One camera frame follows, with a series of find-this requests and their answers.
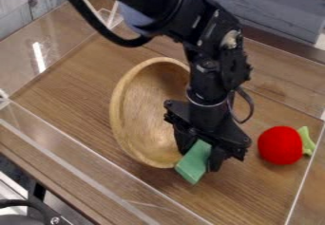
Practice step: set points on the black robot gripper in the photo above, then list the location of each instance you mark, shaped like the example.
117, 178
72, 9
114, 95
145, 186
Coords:
212, 124

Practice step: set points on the green rectangular block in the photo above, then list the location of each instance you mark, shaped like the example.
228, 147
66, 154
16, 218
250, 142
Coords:
192, 167

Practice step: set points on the light wooden bowl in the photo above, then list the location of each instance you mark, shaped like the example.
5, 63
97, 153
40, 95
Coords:
143, 133

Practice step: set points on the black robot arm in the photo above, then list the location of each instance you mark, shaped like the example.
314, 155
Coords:
208, 31

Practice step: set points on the red plush tomato toy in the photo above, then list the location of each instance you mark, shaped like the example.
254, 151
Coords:
283, 145

